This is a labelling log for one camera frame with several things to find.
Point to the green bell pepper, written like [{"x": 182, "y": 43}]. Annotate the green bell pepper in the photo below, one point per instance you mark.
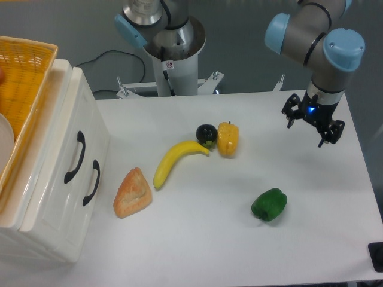
[{"x": 269, "y": 205}]

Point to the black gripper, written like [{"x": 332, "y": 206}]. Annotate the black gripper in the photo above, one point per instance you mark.
[{"x": 316, "y": 114}]

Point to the black corner object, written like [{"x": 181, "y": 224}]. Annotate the black corner object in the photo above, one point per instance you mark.
[{"x": 376, "y": 255}]

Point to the triangular bread pastry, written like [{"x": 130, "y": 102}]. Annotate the triangular bread pastry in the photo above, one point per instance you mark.
[{"x": 133, "y": 195}]

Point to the white plate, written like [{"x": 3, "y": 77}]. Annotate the white plate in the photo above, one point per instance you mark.
[{"x": 6, "y": 141}]

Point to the yellow bell pepper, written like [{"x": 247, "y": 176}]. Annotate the yellow bell pepper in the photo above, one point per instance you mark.
[{"x": 227, "y": 139}]

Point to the yellow woven basket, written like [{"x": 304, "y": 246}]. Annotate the yellow woven basket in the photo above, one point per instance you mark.
[{"x": 26, "y": 64}]

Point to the white drawer cabinet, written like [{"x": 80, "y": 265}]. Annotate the white drawer cabinet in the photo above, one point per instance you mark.
[{"x": 16, "y": 195}]

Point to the yellow banana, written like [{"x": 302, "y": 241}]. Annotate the yellow banana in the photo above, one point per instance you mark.
[{"x": 174, "y": 154}]

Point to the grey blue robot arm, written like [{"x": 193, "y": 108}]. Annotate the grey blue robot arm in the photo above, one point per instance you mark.
[{"x": 308, "y": 37}]

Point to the black mangosteen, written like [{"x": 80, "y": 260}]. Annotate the black mangosteen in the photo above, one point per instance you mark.
[{"x": 207, "y": 135}]

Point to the orange fruit in basket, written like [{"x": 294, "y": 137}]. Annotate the orange fruit in basket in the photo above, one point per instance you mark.
[{"x": 2, "y": 75}]

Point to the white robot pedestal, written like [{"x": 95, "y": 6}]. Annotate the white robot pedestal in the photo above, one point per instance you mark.
[{"x": 174, "y": 55}]

